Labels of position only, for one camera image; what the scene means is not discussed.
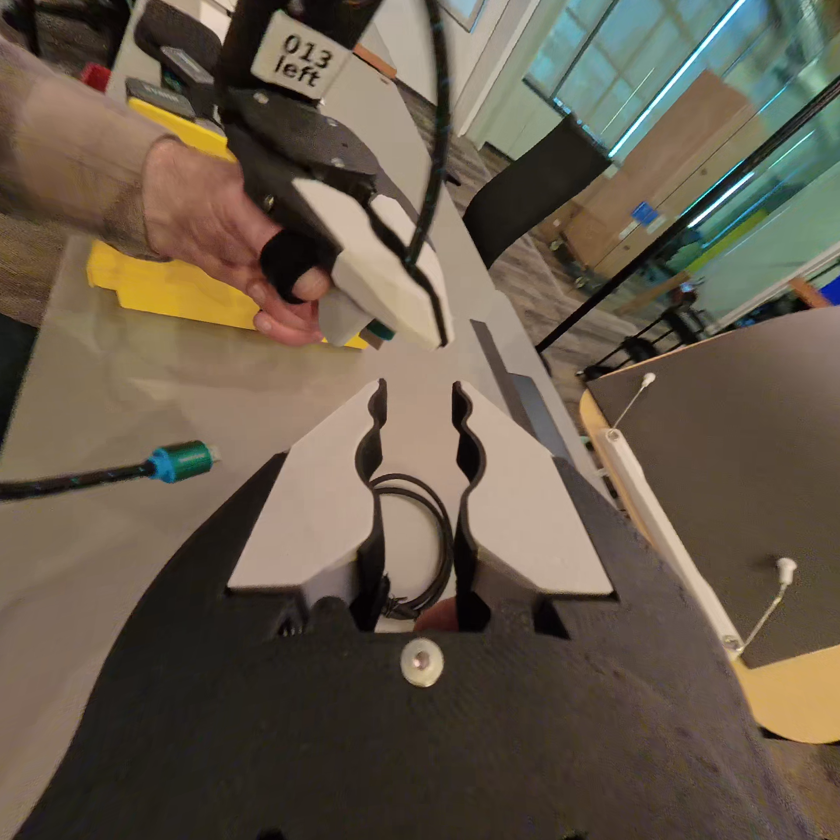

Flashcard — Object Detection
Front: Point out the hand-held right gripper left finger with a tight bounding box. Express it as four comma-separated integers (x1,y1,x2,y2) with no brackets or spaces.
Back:
229,381,388,610

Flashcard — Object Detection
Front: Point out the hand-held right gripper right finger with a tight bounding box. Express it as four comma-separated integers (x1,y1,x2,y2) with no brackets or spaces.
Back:
453,381,615,618

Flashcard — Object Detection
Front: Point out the black rounded object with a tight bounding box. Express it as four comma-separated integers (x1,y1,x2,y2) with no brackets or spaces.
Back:
132,0,227,82

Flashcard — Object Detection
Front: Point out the person's left hand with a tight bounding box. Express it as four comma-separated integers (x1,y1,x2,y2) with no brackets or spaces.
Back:
142,137,330,346

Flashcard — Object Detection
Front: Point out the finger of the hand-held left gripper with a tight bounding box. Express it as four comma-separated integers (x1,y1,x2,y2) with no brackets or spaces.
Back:
292,178,442,350
372,195,456,347

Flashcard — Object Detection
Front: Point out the white laptop stand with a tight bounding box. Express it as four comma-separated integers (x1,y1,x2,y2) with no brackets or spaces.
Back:
602,373,802,657

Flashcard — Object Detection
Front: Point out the black office chair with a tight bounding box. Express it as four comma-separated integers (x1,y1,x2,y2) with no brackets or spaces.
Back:
462,116,613,271

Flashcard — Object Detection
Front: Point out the yellow plastic bin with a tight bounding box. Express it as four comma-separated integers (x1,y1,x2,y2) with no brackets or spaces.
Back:
87,99,375,350

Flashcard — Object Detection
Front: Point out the person's left forearm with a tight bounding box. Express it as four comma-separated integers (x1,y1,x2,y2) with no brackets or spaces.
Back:
0,37,165,257

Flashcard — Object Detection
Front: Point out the wooden board with black surface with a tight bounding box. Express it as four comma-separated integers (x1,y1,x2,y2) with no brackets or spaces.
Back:
578,309,840,745

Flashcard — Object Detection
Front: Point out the grey flat device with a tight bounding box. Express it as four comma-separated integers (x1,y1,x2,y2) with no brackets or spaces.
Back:
125,77,219,127

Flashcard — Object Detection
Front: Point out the black pole with round base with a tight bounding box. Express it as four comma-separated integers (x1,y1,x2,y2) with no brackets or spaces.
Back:
536,92,840,355

